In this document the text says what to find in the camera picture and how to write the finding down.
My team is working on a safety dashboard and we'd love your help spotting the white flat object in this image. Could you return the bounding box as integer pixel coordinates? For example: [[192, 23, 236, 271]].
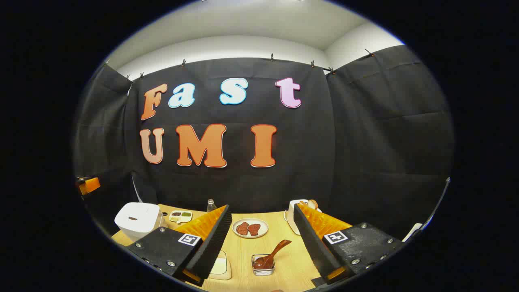
[[401, 222, 424, 243]]

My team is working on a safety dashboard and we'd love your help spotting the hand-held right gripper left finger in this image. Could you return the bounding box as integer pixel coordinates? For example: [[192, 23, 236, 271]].
[[127, 204, 233, 286]]

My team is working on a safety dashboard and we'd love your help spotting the black backdrop cloth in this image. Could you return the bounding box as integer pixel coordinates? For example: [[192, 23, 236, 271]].
[[73, 45, 455, 240]]

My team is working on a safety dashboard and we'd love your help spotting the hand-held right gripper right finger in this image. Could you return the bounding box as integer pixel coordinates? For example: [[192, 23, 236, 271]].
[[293, 203, 406, 286]]

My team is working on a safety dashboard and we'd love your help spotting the white rice box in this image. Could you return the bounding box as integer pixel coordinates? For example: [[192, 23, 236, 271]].
[[209, 249, 232, 281]]

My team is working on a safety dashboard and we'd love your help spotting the brown wooden spoon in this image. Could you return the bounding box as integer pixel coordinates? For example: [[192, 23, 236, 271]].
[[253, 239, 292, 270]]

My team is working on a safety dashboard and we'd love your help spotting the white round plate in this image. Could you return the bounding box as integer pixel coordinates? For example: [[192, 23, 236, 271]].
[[232, 218, 269, 239]]

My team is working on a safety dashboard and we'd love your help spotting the white rice cooker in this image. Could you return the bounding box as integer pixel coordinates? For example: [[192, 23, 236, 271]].
[[115, 202, 163, 243]]

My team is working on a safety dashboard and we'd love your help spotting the white toaster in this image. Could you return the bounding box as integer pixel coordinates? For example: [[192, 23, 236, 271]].
[[284, 199, 323, 236]]

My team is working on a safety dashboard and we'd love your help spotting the wire chopstick holder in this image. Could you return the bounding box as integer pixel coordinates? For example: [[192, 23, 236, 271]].
[[251, 254, 276, 276]]

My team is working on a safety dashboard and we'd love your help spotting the white divided sauce dish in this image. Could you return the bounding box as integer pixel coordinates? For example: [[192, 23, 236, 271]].
[[168, 210, 193, 224]]

